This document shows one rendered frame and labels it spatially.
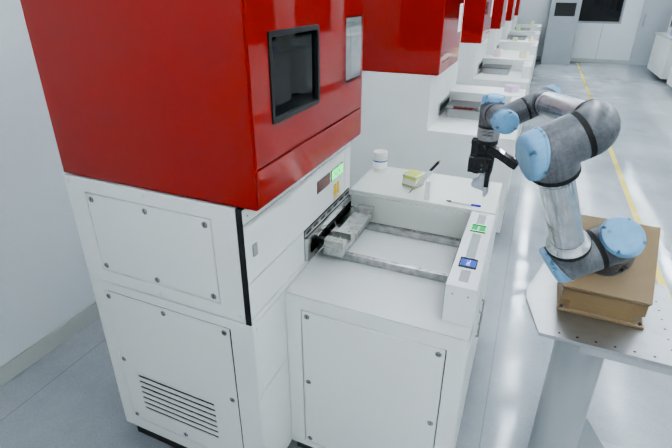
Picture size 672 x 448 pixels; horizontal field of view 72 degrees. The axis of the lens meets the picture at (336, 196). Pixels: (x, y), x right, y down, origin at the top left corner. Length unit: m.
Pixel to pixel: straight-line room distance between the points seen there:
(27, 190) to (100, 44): 1.35
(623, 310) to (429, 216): 0.77
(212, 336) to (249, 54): 0.93
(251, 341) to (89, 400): 1.26
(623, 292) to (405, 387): 0.74
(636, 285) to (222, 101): 1.33
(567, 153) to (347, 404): 1.18
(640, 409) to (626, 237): 1.40
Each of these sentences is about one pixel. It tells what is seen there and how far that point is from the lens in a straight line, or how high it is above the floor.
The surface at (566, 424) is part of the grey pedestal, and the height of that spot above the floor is 0.34.
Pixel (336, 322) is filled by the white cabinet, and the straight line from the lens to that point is 1.61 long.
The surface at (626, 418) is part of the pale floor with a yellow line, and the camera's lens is 2.67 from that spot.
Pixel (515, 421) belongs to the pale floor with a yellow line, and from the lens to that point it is 2.45.
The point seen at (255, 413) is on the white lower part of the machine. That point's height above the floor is 0.44.
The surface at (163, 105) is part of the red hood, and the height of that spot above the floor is 1.49.
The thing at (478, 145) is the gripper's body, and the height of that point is 1.29.
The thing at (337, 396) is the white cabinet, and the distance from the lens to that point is 1.84.
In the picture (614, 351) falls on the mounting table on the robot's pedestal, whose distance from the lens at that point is 1.62.
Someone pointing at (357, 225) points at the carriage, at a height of 0.88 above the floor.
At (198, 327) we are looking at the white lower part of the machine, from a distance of 1.66.
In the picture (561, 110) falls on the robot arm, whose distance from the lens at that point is 1.36.
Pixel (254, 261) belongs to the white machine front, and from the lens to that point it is 1.40.
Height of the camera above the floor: 1.77
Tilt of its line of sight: 24 degrees down
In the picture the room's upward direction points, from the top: straight up
